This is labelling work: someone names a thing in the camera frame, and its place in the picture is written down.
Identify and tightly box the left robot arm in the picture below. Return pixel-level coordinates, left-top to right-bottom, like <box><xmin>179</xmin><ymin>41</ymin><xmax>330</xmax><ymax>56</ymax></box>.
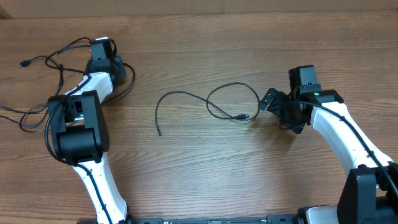
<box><xmin>44</xmin><ymin>37</ymin><xmax>134</xmax><ymax>223</ymax></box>

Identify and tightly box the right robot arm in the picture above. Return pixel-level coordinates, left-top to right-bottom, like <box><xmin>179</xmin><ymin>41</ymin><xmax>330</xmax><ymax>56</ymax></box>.
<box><xmin>259</xmin><ymin>65</ymin><xmax>397</xmax><ymax>224</ymax></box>

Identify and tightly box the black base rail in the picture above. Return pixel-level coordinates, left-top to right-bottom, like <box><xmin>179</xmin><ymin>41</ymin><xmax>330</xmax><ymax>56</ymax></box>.
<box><xmin>119</xmin><ymin>214</ymin><xmax>305</xmax><ymax>224</ymax></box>

